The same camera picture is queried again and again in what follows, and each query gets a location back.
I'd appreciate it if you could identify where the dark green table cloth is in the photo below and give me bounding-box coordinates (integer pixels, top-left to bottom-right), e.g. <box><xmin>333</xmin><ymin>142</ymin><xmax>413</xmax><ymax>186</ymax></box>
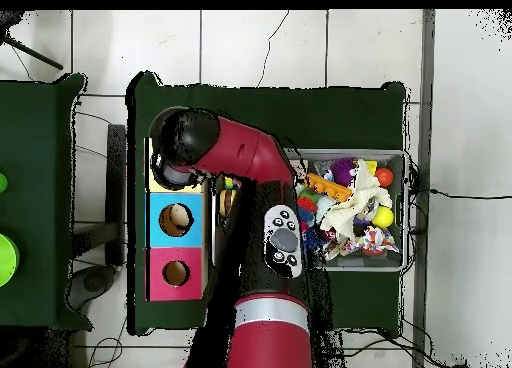
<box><xmin>0</xmin><ymin>73</ymin><xmax>94</xmax><ymax>330</ymax></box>
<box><xmin>126</xmin><ymin>71</ymin><xmax>409</xmax><ymax>339</ymax></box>

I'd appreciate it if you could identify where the colourful dotted cloth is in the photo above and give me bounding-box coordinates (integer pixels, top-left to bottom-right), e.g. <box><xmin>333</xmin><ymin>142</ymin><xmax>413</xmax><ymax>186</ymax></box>
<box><xmin>347</xmin><ymin>225</ymin><xmax>401</xmax><ymax>258</ymax></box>

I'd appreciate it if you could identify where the bright green cup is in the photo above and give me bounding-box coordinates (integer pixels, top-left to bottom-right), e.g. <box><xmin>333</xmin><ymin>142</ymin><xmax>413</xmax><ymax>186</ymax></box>
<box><xmin>0</xmin><ymin>233</ymin><xmax>20</xmax><ymax>288</ymax></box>

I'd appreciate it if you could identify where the wooden box with three holes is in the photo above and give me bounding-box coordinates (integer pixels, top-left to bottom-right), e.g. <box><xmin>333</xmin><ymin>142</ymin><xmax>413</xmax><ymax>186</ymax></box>
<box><xmin>142</xmin><ymin>137</ymin><xmax>209</xmax><ymax>302</ymax></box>

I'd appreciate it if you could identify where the silver wire mesh bin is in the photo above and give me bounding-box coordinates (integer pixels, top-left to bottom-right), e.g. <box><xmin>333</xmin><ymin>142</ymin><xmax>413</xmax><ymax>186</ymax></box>
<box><xmin>211</xmin><ymin>145</ymin><xmax>411</xmax><ymax>272</ymax></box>

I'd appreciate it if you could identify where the small orange ball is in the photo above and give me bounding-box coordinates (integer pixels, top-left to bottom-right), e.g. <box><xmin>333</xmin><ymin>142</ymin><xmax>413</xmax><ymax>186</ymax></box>
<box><xmin>375</xmin><ymin>166</ymin><xmax>395</xmax><ymax>189</ymax></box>

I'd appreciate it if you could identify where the yellow ball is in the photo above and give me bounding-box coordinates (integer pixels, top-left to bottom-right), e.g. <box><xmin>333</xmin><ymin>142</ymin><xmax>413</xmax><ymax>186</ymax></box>
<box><xmin>371</xmin><ymin>205</ymin><xmax>396</xmax><ymax>230</ymax></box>

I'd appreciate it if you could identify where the orange plastic building block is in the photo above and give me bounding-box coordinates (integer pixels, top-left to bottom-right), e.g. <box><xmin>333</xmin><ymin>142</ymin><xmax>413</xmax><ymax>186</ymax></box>
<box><xmin>305</xmin><ymin>172</ymin><xmax>353</xmax><ymax>203</ymax></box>

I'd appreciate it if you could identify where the grey rounded base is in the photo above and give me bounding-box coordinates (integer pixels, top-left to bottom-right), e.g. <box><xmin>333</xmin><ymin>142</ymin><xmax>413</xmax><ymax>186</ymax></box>
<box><xmin>65</xmin><ymin>263</ymin><xmax>118</xmax><ymax>310</ymax></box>

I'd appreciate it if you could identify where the black tripod leg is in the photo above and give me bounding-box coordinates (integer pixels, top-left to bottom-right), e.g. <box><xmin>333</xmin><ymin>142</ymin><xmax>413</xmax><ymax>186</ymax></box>
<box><xmin>0</xmin><ymin>10</ymin><xmax>65</xmax><ymax>71</ymax></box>

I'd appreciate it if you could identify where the black cable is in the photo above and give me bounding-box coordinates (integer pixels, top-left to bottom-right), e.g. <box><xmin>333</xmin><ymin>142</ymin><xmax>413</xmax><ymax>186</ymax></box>
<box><xmin>429</xmin><ymin>188</ymin><xmax>512</xmax><ymax>200</ymax></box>

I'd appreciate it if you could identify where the toy hamburger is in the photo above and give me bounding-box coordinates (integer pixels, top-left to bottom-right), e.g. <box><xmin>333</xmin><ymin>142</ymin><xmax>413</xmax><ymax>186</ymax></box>
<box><xmin>218</xmin><ymin>188</ymin><xmax>240</xmax><ymax>218</ymax></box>

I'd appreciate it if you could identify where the cream waffle cloth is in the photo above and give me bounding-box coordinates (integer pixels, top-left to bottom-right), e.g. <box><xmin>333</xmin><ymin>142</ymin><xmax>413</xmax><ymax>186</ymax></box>
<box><xmin>319</xmin><ymin>159</ymin><xmax>393</xmax><ymax>241</ymax></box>

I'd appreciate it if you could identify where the purple spiky monster toy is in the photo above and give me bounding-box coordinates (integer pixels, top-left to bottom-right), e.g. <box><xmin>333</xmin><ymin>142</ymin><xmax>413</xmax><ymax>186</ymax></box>
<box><xmin>329</xmin><ymin>156</ymin><xmax>359</xmax><ymax>187</ymax></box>

